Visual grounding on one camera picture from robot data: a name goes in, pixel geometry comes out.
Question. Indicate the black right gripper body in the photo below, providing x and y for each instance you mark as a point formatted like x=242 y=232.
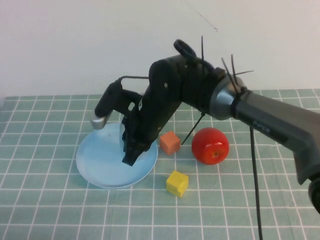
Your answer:
x=155 y=117

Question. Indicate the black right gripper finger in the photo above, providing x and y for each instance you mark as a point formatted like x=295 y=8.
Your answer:
x=145 y=147
x=130 y=150

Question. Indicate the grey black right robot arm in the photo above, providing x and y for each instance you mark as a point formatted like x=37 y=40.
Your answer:
x=265 y=117

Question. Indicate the light blue round plate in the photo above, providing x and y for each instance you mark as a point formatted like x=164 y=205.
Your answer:
x=102 y=160

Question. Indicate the orange foam cube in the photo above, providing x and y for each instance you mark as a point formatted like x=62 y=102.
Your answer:
x=170 y=142

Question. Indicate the black zip tie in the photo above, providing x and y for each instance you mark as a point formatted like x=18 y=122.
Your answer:
x=235 y=75
x=192 y=130
x=202 y=47

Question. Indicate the yellow foam cube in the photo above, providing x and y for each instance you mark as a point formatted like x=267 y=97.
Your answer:
x=177 y=183

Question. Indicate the red apple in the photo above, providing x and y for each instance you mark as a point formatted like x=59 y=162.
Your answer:
x=210 y=146

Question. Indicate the green checked tablecloth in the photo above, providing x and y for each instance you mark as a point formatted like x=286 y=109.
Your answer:
x=50 y=200

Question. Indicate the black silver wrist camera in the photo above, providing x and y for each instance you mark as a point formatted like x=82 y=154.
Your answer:
x=105 y=110

